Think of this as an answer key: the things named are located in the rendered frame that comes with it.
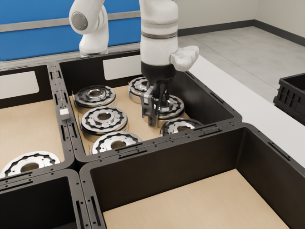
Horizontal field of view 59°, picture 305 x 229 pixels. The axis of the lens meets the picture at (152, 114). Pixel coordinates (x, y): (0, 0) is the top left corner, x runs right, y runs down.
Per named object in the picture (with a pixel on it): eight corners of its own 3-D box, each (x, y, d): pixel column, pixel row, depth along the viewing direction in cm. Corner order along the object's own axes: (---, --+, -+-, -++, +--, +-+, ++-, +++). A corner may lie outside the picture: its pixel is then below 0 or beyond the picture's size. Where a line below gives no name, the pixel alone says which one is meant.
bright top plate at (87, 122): (80, 111, 63) (80, 109, 63) (122, 105, 65) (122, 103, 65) (82, 137, 55) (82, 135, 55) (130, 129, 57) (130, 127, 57)
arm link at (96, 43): (81, -4, 86) (89, 47, 96) (65, 2, 78) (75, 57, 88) (108, -3, 83) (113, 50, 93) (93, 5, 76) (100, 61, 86)
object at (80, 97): (72, 91, 71) (72, 88, 71) (109, 84, 74) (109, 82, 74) (79, 110, 64) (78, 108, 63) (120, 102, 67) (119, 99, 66)
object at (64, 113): (61, 115, 49) (59, 109, 48) (68, 113, 49) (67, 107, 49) (61, 120, 48) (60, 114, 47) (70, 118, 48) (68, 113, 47)
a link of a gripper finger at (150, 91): (148, 80, 55) (150, 87, 57) (139, 96, 53) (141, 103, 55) (159, 82, 55) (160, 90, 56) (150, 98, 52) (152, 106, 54)
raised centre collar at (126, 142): (103, 142, 53) (102, 140, 53) (127, 137, 55) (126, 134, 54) (108, 159, 49) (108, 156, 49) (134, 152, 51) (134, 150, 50)
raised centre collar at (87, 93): (83, 92, 70) (83, 90, 69) (102, 88, 71) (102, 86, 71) (87, 101, 66) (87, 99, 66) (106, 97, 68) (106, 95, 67)
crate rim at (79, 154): (54, 69, 70) (52, 61, 69) (159, 53, 80) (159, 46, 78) (79, 176, 40) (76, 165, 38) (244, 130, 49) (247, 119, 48)
